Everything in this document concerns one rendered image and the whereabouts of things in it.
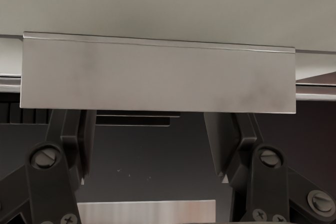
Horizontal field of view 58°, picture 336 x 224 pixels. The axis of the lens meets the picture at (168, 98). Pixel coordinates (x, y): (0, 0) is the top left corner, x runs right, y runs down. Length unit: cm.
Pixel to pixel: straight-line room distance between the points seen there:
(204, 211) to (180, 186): 52
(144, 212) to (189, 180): 53
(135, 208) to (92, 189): 52
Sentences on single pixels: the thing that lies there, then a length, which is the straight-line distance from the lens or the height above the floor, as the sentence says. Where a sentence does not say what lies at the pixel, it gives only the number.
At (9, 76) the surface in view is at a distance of 23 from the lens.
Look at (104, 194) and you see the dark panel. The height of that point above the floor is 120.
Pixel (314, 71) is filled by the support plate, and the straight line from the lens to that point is 17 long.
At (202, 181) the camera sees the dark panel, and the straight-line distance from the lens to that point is 74.
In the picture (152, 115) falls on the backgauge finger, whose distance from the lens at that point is 38.
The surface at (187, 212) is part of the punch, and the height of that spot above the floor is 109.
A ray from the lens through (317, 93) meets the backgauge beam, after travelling 52.
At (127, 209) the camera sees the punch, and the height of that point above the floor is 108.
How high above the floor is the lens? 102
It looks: 4 degrees down
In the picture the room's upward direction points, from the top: 179 degrees counter-clockwise
